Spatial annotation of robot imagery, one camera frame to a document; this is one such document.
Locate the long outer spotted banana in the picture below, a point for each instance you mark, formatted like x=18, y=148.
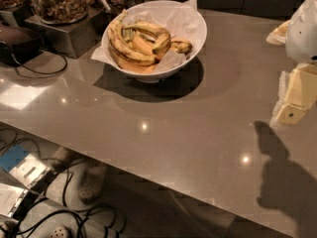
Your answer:
x=116, y=40

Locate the grey clog shoe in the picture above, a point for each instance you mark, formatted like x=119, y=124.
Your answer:
x=92, y=184
x=62, y=158

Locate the yellow banana at bottom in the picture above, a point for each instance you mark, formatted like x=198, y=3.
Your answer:
x=126, y=65

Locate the grey metal stand box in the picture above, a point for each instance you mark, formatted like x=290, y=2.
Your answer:
x=72, y=40

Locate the small dark ripe banana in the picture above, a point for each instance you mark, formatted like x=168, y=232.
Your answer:
x=180, y=45

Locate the white paper liner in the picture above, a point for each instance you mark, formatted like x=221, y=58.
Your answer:
x=152, y=40

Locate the dark round appliance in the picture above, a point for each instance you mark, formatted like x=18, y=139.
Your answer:
x=17, y=44

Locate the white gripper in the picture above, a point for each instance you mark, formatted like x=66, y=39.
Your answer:
x=303, y=37

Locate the blue notebook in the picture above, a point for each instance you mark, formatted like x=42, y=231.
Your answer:
x=13, y=156

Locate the white bowl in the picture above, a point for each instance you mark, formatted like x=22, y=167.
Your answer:
x=183, y=20

